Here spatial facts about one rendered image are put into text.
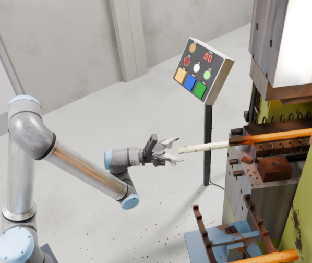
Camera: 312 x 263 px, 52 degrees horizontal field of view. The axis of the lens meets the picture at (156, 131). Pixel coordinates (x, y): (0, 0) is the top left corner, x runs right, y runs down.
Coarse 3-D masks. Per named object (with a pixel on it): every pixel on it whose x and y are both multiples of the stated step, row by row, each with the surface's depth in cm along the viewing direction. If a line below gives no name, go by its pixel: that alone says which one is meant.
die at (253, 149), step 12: (288, 120) 162; (300, 120) 161; (252, 132) 156; (264, 132) 155; (276, 132) 153; (252, 144) 151; (264, 144) 149; (276, 144) 148; (288, 144) 148; (300, 144) 147; (252, 156) 153
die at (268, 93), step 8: (256, 64) 132; (256, 72) 133; (256, 80) 134; (264, 80) 126; (264, 88) 127; (272, 88) 124; (280, 88) 125; (288, 88) 125; (296, 88) 125; (304, 88) 126; (264, 96) 128; (272, 96) 127; (280, 96) 127; (288, 96) 127; (296, 96) 128; (304, 96) 128
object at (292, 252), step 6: (282, 252) 108; (288, 252) 108; (294, 252) 108; (252, 258) 107; (258, 258) 107; (264, 258) 107; (270, 258) 107; (276, 258) 107; (282, 258) 106; (288, 258) 106; (294, 258) 107
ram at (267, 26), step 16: (256, 0) 123; (272, 0) 109; (288, 0) 98; (304, 0) 98; (256, 16) 125; (272, 16) 110; (288, 16) 101; (304, 16) 101; (256, 32) 128; (272, 32) 112; (288, 32) 104; (304, 32) 105; (256, 48) 130; (272, 48) 114; (288, 48) 108; (304, 48) 108; (272, 64) 115; (288, 64) 112; (304, 64) 113; (272, 80) 117; (288, 80) 116; (304, 80) 117
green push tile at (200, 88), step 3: (198, 84) 184; (201, 84) 182; (198, 87) 184; (201, 87) 182; (204, 87) 181; (195, 90) 186; (198, 90) 184; (201, 90) 182; (204, 90) 181; (195, 93) 186; (198, 93) 184; (201, 93) 182; (198, 96) 184; (201, 96) 182
